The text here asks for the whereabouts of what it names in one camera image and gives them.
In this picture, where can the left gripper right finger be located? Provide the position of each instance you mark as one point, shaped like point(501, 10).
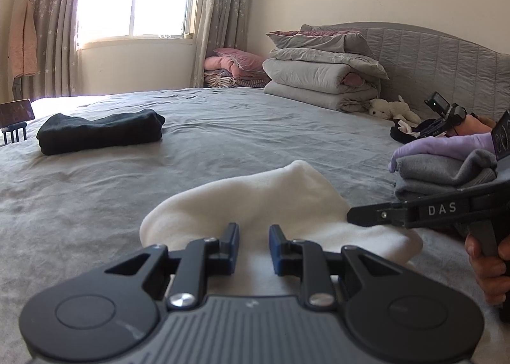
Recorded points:
point(307, 261)

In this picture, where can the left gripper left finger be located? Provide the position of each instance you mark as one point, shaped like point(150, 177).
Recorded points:
point(200, 260)

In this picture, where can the white Winnie sweatshirt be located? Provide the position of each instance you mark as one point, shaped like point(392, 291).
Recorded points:
point(296, 197)

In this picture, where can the grey folded clothes pile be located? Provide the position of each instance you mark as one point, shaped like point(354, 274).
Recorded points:
point(424, 175)

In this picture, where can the person's right hand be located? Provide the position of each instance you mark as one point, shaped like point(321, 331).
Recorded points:
point(490, 271)

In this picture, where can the purple folded garment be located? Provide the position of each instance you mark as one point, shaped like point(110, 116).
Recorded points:
point(457, 147)

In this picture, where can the black gadget by headboard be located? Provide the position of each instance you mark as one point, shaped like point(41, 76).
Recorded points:
point(450, 116)

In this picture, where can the white plush toy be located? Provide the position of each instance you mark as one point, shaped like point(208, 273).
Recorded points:
point(399, 110)

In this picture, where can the grey quilted headboard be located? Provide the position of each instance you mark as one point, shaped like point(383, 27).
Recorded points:
point(420, 61)

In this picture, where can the pink pillow pile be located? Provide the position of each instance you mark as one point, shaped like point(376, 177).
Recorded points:
point(230, 67)

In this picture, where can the folded black garment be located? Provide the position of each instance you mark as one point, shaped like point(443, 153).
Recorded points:
point(62, 133)

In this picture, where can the folded grey quilt stack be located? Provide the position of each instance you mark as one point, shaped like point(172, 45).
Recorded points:
point(333, 69)

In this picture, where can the blue phone stand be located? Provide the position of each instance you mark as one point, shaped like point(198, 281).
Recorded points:
point(11, 132)

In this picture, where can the landscape phone on stand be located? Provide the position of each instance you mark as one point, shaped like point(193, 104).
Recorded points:
point(15, 112)

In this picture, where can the right grey star curtain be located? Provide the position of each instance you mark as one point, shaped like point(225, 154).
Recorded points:
point(216, 24)

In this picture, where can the grey star curtain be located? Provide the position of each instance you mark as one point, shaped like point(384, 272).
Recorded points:
point(57, 58)
point(216, 24)

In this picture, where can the hanging pink jacket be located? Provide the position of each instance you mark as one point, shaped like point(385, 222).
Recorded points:
point(22, 52)

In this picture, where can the left grey star curtain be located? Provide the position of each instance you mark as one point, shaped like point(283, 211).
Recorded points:
point(57, 58)

